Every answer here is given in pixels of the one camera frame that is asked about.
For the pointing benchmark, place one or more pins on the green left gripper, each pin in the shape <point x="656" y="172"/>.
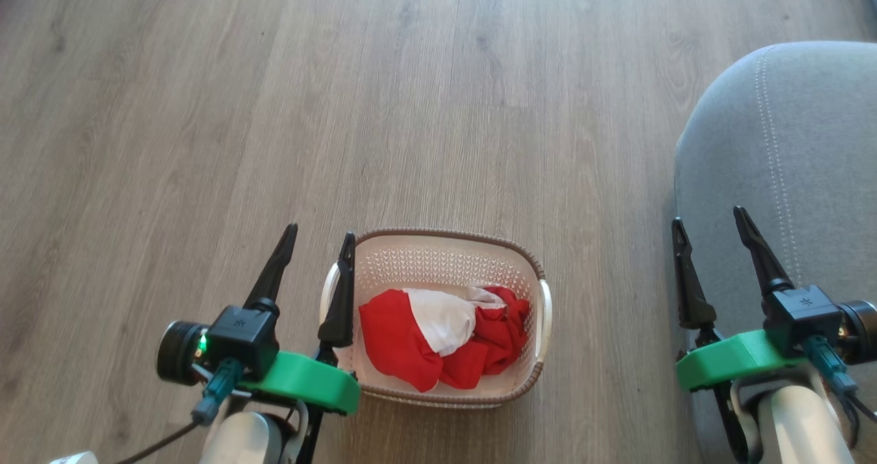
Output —
<point x="308" y="380"/>

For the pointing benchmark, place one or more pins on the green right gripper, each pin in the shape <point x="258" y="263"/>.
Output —
<point x="733" y="358"/>

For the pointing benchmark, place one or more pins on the red basketball jersey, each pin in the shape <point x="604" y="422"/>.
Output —
<point x="394" y="340"/>

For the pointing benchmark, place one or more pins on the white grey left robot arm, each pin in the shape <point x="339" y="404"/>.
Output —
<point x="243" y="440"/>

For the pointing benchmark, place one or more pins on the white plastic laundry basket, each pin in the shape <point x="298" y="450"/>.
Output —
<point x="438" y="258"/>

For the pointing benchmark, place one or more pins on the grey fabric sofa seat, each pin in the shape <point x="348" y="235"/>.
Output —
<point x="774" y="149"/>

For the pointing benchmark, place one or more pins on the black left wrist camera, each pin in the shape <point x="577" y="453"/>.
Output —
<point x="236" y="337"/>

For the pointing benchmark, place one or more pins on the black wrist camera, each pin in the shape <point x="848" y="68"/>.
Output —
<point x="808" y="316"/>
<point x="236" y="337"/>

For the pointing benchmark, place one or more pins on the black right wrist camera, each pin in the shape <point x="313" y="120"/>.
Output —
<point x="808" y="316"/>

